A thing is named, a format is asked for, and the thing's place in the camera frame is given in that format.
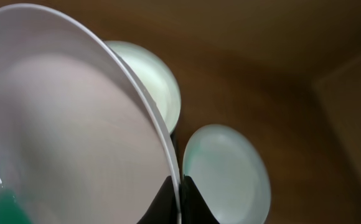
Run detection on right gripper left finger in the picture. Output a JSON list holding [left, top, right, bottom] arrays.
[[138, 176, 177, 224]]

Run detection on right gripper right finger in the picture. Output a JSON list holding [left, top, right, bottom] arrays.
[[180, 175, 219, 224]]

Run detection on white plate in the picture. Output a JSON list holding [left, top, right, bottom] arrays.
[[105, 40, 181, 133], [0, 4, 181, 223], [182, 124, 271, 224]]

